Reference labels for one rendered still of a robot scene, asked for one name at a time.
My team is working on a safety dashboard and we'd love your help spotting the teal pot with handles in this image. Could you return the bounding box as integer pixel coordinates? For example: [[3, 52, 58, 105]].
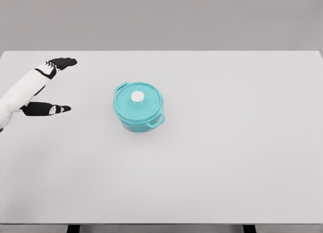
[[112, 82, 166, 133]]

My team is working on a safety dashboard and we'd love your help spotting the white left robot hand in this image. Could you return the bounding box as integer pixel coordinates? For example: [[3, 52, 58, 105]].
[[0, 57, 78, 133]]

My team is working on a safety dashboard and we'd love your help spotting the teal lid with white knob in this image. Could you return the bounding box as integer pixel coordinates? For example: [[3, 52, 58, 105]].
[[113, 82, 164, 124]]

